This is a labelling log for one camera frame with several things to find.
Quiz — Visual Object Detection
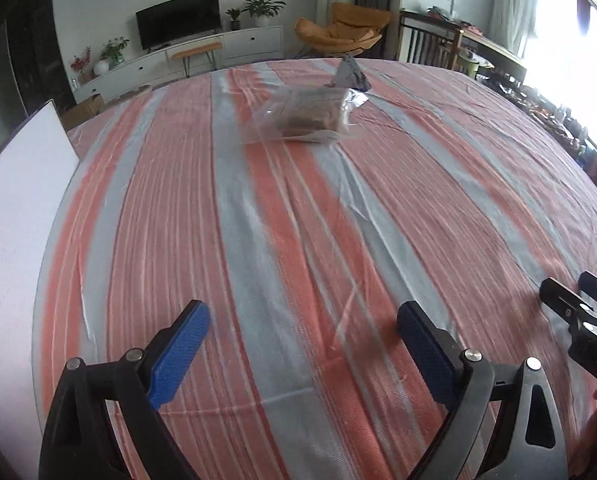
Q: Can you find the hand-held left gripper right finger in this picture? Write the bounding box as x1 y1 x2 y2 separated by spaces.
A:
397 301 570 480

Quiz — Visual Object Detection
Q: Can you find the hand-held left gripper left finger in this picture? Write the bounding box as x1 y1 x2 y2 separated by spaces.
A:
38 299 212 480

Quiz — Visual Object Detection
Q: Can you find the clear bag of brown snack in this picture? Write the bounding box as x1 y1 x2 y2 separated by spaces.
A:
242 85 368 147

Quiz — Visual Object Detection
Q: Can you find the grey silver snack packet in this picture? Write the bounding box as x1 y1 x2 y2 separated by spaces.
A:
327 55 373 94

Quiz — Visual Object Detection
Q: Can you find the row of cluttered small objects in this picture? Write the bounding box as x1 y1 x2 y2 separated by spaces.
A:
479 74 597 188

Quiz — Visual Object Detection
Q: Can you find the pink grey striped tablecloth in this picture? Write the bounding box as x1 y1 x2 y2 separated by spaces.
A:
33 57 597 480

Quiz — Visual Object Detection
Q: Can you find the white board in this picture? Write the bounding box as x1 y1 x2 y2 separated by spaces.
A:
0 99 82 480

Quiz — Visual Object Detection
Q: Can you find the cluttered dining table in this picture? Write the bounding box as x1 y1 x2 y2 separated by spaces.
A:
457 30 528 87

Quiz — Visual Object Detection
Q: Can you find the cardboard box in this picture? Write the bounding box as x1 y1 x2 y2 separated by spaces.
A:
60 92 107 132

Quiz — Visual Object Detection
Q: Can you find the dark wooden chair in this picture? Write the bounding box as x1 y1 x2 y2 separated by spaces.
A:
397 9 465 70

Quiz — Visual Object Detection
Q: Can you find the white sheer curtain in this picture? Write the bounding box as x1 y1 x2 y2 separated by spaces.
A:
493 0 535 53

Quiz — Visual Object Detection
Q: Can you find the wooden bench with metal legs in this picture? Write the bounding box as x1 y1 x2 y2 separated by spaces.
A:
170 40 225 79

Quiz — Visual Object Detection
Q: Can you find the green plant in white vase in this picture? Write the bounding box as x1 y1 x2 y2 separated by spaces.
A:
94 36 130 72

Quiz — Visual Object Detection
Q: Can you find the red flower plant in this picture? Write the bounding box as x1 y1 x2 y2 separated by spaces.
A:
70 46 93 85

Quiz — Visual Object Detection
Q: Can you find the white television cabinet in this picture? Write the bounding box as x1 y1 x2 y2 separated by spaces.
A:
72 25 285 105

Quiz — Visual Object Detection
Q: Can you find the orange lounge chair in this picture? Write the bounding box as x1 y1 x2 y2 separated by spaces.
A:
294 2 392 59

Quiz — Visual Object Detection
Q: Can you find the black television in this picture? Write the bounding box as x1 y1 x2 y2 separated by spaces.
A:
135 0 223 52

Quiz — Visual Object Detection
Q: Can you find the dark tall cabinet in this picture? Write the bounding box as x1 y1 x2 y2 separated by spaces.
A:
4 0 75 113

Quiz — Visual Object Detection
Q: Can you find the large leafy potted plant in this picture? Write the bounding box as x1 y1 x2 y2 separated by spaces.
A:
240 0 287 27

